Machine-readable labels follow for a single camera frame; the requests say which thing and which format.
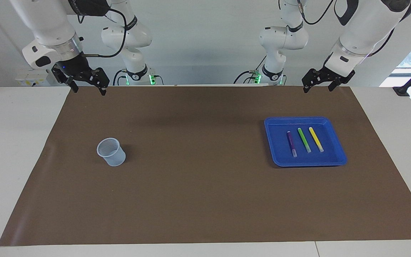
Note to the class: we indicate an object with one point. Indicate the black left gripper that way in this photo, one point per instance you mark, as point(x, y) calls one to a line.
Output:
point(339, 77)

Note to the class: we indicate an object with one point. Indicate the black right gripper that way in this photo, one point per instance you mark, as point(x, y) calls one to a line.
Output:
point(73, 66)

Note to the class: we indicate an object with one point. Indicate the yellow marker pen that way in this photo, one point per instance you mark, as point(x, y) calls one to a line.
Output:
point(316, 139)

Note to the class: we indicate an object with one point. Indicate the green marker pen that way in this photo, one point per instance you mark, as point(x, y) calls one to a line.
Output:
point(304, 140)

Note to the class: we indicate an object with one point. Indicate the purple marker pen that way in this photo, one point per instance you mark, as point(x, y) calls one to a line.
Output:
point(291, 142)

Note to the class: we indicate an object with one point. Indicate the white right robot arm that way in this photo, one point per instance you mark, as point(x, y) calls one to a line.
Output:
point(45, 21)

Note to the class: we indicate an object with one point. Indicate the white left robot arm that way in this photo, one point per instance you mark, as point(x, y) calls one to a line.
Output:
point(366, 28)

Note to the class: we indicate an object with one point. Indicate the blue plastic tray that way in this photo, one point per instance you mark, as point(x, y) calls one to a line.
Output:
point(326, 157)

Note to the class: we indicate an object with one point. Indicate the translucent plastic cup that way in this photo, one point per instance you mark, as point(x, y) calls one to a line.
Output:
point(114, 159)

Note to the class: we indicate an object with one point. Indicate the brown paper table mat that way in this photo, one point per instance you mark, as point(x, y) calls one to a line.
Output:
point(198, 178)

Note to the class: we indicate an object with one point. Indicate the white wall socket box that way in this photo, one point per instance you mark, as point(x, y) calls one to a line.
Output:
point(30, 77)

